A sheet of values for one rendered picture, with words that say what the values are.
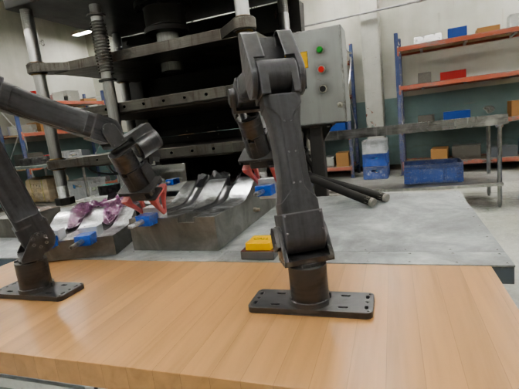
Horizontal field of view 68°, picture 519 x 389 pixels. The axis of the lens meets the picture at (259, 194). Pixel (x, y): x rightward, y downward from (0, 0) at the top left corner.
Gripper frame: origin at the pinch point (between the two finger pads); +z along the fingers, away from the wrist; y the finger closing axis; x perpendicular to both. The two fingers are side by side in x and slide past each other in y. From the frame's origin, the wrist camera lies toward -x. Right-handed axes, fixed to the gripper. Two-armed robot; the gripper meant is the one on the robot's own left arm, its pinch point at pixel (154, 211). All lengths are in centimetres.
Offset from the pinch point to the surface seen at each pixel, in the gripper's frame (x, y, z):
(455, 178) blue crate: -294, -118, 234
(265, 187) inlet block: -7.6, -29.8, 0.2
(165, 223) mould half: 3.1, -4.3, 1.8
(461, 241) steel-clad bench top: 0, -74, 11
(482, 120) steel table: -306, -140, 173
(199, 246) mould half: 6.2, -13.4, 7.3
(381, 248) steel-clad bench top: 5, -58, 9
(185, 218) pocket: -0.9, -7.7, 3.8
